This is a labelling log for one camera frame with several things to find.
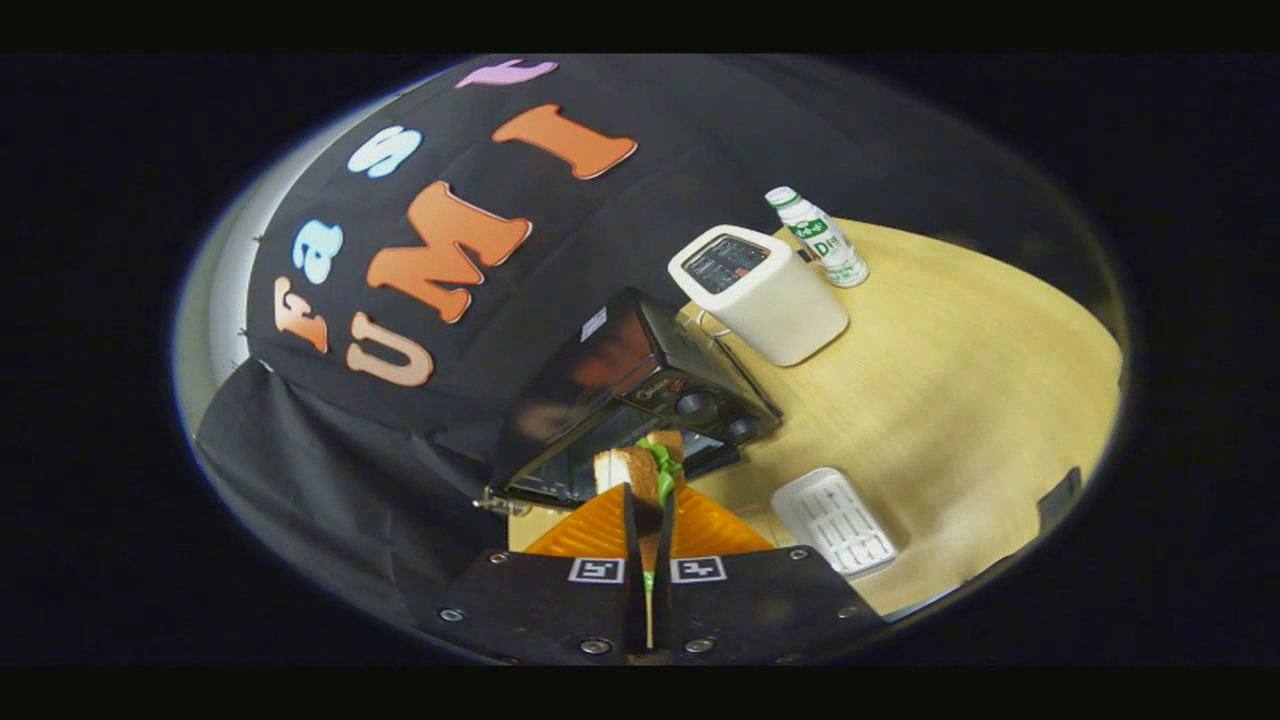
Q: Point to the white bottle green label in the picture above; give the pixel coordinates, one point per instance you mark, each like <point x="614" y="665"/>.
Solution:
<point x="825" y="240"/>

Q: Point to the black toaster oven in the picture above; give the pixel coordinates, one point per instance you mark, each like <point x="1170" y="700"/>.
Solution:
<point x="640" y="360"/>

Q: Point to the lettuce sandwich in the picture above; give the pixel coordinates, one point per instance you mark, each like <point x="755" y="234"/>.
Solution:
<point x="630" y="475"/>

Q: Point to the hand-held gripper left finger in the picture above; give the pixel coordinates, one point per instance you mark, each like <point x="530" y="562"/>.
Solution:
<point x="540" y="610"/>

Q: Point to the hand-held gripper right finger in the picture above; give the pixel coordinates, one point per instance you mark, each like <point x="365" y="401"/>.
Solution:
<point x="760" y="605"/>

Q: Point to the black tape patch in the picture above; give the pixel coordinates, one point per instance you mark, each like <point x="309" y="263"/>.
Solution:
<point x="1060" y="500"/>

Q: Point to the white bread toaster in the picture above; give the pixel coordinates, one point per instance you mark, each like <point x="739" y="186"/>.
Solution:
<point x="775" y="305"/>

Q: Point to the white plastic tray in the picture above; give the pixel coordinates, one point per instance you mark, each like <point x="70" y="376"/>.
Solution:
<point x="835" y="522"/>

